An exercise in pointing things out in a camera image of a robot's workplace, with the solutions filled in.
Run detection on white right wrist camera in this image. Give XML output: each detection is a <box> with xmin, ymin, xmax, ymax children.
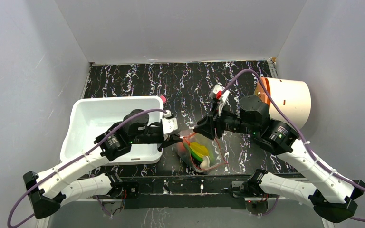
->
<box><xmin>209</xmin><ymin>84</ymin><xmax>230</xmax><ymax>116</ymax></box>

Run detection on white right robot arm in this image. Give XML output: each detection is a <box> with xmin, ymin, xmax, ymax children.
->
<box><xmin>194</xmin><ymin>95</ymin><xmax>362</xmax><ymax>223</ymax></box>

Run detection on yellow starfruit toy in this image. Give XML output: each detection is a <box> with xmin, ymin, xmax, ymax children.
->
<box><xmin>189</xmin><ymin>142</ymin><xmax>210</xmax><ymax>158</ymax></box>

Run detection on green chili pepper toy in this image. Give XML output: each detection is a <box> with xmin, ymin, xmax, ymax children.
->
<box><xmin>183</xmin><ymin>143</ymin><xmax>203</xmax><ymax>162</ymax></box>

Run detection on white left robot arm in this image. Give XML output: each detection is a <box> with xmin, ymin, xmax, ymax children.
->
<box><xmin>23</xmin><ymin>109</ymin><xmax>182</xmax><ymax>219</ymax></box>

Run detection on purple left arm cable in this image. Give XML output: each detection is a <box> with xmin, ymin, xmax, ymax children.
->
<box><xmin>7</xmin><ymin>108</ymin><xmax>167</xmax><ymax>228</ymax></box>

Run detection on beige mushroom toy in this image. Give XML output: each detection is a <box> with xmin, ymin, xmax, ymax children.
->
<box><xmin>200</xmin><ymin>156</ymin><xmax>210</xmax><ymax>170</ymax></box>

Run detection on small pink cube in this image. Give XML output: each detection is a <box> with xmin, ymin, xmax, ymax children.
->
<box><xmin>159</xmin><ymin>95</ymin><xmax>167</xmax><ymax>103</ymax></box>

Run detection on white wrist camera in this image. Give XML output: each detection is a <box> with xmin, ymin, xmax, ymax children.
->
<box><xmin>161</xmin><ymin>110</ymin><xmax>180</xmax><ymax>136</ymax></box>
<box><xmin>209</xmin><ymin>84</ymin><xmax>230</xmax><ymax>116</ymax></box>

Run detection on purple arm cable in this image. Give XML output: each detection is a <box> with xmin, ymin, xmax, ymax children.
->
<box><xmin>221</xmin><ymin>69</ymin><xmax>365</xmax><ymax>223</ymax></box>
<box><xmin>7</xmin><ymin>108</ymin><xmax>167</xmax><ymax>228</ymax></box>

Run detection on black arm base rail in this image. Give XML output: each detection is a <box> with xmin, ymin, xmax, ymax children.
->
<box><xmin>60</xmin><ymin>173</ymin><xmax>276</xmax><ymax>209</ymax></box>

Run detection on clear orange zip bag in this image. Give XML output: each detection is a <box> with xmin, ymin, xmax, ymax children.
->
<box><xmin>174</xmin><ymin>129</ymin><xmax>228</xmax><ymax>174</ymax></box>

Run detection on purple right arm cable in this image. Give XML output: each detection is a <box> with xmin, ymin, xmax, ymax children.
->
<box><xmin>221</xmin><ymin>69</ymin><xmax>365</xmax><ymax>223</ymax></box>

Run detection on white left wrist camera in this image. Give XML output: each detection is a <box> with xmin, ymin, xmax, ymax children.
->
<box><xmin>161</xmin><ymin>110</ymin><xmax>180</xmax><ymax>136</ymax></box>

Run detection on white orange cylinder container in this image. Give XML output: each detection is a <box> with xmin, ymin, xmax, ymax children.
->
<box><xmin>261</xmin><ymin>77</ymin><xmax>311</xmax><ymax>129</ymax></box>

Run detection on white plastic bin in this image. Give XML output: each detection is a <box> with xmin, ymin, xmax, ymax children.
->
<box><xmin>59</xmin><ymin>95</ymin><xmax>164</xmax><ymax>166</ymax></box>

